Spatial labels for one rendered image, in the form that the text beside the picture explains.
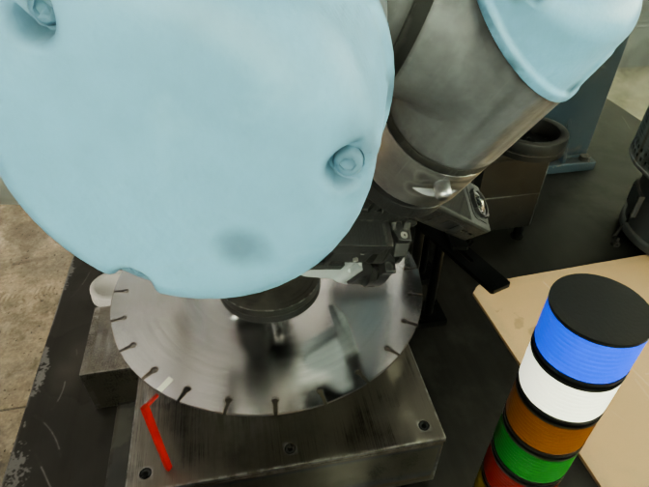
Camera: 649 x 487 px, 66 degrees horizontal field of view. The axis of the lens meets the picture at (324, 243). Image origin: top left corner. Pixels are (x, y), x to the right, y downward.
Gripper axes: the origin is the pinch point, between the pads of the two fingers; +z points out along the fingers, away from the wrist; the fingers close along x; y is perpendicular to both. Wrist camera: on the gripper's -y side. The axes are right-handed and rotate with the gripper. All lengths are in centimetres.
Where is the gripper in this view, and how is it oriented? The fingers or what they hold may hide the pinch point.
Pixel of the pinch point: (341, 266)
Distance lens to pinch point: 51.2
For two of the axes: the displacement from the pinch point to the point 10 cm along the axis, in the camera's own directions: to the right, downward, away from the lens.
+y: -9.5, -0.2, -3.1
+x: 1.0, 9.2, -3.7
